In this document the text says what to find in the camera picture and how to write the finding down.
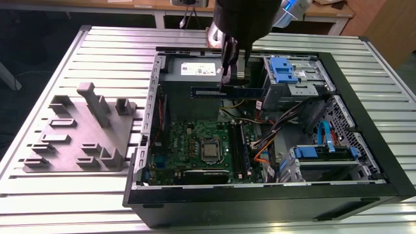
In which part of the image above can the black PC case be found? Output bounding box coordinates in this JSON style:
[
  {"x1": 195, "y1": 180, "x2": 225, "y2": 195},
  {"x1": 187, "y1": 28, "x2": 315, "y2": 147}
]
[{"x1": 121, "y1": 46, "x2": 416, "y2": 229}]

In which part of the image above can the black graphics card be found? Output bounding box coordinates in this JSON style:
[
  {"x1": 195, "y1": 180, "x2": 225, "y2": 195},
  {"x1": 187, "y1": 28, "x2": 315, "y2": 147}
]
[{"x1": 182, "y1": 169, "x2": 230, "y2": 185}]

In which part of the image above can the grey chair leg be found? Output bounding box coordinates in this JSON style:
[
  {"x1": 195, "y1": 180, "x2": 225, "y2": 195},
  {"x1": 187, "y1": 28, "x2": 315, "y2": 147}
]
[{"x1": 0, "y1": 62, "x2": 22, "y2": 91}]

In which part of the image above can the black cable bundle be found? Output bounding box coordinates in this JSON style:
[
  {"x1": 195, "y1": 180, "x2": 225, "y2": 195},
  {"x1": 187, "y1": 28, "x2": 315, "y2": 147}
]
[{"x1": 251, "y1": 97, "x2": 325, "y2": 149}]

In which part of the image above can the silver disk bay cage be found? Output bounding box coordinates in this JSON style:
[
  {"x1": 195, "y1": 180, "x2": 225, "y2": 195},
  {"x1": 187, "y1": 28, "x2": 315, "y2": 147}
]
[{"x1": 278, "y1": 156, "x2": 381, "y2": 183}]

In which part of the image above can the green motherboard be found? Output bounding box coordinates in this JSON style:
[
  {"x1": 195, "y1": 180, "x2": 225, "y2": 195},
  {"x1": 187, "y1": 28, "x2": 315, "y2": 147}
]
[{"x1": 142, "y1": 119, "x2": 270, "y2": 186}]

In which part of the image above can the silver CPU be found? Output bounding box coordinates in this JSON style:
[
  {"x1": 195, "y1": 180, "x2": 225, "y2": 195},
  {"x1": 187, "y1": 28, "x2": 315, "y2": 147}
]
[{"x1": 201, "y1": 143, "x2": 221, "y2": 158}]

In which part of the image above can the CPU socket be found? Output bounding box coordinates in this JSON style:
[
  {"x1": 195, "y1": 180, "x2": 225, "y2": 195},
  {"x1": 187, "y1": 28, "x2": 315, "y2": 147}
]
[{"x1": 197, "y1": 136, "x2": 225, "y2": 163}]

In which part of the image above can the blue flat data cable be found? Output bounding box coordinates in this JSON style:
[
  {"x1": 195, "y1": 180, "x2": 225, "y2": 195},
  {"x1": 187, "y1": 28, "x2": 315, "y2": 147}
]
[{"x1": 315, "y1": 120, "x2": 335, "y2": 153}]

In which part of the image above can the yellow wire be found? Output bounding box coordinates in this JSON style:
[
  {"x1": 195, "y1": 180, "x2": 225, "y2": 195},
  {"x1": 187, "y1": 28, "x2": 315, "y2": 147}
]
[{"x1": 219, "y1": 98, "x2": 245, "y2": 110}]

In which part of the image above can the red data cable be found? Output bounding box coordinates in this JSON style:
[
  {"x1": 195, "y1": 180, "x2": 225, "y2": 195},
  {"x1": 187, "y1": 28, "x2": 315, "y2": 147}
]
[{"x1": 329, "y1": 129, "x2": 346, "y2": 147}]

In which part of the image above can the grey parts rack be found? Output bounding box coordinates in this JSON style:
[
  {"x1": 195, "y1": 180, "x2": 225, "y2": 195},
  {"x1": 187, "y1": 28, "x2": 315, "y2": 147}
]
[{"x1": 22, "y1": 82, "x2": 145, "y2": 174}]

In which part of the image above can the hard disk in blue carrier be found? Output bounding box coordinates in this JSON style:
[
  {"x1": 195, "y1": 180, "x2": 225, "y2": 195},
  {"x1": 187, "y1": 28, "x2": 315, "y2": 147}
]
[{"x1": 291, "y1": 145, "x2": 359, "y2": 168}]

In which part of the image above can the silver drive cage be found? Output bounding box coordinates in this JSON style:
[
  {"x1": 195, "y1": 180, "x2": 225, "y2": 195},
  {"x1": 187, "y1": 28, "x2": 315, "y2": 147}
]
[{"x1": 261, "y1": 55, "x2": 337, "y2": 112}]

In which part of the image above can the wooden desk white frame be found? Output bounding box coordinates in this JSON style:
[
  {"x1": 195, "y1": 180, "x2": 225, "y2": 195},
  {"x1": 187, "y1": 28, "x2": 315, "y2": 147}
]
[{"x1": 0, "y1": 0, "x2": 355, "y2": 36}]

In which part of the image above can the orange wire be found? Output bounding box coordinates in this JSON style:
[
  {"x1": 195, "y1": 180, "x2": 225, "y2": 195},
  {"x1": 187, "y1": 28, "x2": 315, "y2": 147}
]
[{"x1": 254, "y1": 140, "x2": 277, "y2": 164}]

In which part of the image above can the thin red wire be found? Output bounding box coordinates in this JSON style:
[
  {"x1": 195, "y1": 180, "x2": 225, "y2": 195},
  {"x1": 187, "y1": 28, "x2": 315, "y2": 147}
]
[{"x1": 154, "y1": 84, "x2": 163, "y2": 144}]

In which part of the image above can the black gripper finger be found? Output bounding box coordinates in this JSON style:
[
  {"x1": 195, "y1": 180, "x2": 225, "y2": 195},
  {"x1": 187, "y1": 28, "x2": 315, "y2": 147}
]
[
  {"x1": 215, "y1": 36, "x2": 241, "y2": 95},
  {"x1": 230, "y1": 46, "x2": 251, "y2": 86}
]

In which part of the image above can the wooden cabinet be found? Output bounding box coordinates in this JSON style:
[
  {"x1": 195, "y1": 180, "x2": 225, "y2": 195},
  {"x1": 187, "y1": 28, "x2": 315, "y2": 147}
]
[{"x1": 339, "y1": 0, "x2": 416, "y2": 71}]

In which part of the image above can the blue drive bay latch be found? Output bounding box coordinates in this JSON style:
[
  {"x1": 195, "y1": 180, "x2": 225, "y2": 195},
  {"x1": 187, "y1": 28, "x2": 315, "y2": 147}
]
[{"x1": 267, "y1": 56, "x2": 298, "y2": 84}]

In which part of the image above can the grey power supply unit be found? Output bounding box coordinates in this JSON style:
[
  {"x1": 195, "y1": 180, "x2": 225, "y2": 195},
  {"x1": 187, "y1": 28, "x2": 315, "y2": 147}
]
[{"x1": 158, "y1": 57, "x2": 225, "y2": 121}]

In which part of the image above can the black camera cable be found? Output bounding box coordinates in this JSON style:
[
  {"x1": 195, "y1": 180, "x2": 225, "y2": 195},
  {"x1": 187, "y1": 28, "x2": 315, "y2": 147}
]
[{"x1": 179, "y1": 6, "x2": 199, "y2": 29}]

